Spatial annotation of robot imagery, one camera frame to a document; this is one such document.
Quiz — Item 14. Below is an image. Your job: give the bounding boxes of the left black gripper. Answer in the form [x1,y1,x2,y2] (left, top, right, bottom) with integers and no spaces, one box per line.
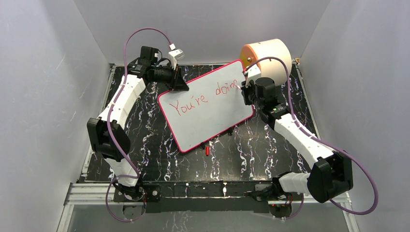
[153,64,190,93]

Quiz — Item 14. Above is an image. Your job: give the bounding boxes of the pink framed whiteboard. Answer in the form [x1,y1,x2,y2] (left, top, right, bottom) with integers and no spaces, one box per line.
[158,59,254,153]

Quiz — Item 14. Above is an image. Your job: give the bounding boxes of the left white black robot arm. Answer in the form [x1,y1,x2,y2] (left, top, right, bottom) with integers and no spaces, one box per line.
[87,44,189,201]

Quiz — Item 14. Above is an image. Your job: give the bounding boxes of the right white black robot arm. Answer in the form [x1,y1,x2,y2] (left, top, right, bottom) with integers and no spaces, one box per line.
[240,77,353,203]

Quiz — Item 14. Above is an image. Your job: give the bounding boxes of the cream cylinder with orange face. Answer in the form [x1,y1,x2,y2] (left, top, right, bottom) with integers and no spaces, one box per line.
[239,39,292,86]

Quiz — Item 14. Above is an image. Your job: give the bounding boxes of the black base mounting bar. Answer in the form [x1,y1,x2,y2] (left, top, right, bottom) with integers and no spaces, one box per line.
[114,180,293,217]

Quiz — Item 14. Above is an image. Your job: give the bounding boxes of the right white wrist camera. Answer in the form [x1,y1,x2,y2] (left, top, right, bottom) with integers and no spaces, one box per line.
[243,65,262,87]

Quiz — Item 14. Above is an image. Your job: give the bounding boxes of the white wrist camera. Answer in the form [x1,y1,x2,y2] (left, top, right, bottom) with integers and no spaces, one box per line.
[243,65,262,87]
[168,43,184,70]

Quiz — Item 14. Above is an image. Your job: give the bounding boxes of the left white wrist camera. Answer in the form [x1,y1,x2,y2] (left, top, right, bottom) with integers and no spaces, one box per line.
[168,43,184,70]

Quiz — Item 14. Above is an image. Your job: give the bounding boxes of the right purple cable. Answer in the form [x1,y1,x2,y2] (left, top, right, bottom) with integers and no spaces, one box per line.
[243,57,379,220]

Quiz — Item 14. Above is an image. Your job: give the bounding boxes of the purple cable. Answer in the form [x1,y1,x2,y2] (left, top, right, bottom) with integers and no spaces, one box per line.
[243,57,379,220]
[105,27,175,223]

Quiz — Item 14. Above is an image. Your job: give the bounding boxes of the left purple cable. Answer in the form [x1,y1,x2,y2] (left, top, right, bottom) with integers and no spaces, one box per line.
[105,27,175,223]

